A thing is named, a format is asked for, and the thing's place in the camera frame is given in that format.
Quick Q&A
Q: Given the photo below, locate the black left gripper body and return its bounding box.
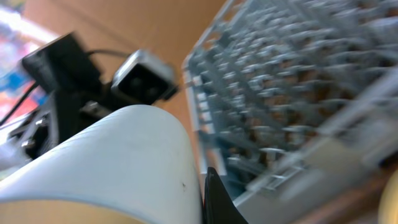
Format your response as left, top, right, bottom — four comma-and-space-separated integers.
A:
9, 32, 124, 159

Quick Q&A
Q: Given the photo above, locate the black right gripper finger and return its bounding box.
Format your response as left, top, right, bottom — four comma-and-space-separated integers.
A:
203, 167, 248, 224

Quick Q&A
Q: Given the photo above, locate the white cup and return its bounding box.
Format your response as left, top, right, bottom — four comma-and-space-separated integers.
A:
1, 105, 203, 223

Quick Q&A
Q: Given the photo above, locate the yellow plate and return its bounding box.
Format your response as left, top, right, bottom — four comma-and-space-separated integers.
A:
378, 171, 398, 224

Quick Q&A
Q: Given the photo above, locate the grey plastic dish rack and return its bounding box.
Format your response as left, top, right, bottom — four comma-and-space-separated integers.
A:
182, 0, 397, 223

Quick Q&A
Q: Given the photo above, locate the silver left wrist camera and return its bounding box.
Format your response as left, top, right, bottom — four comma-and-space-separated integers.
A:
111, 49, 179, 105

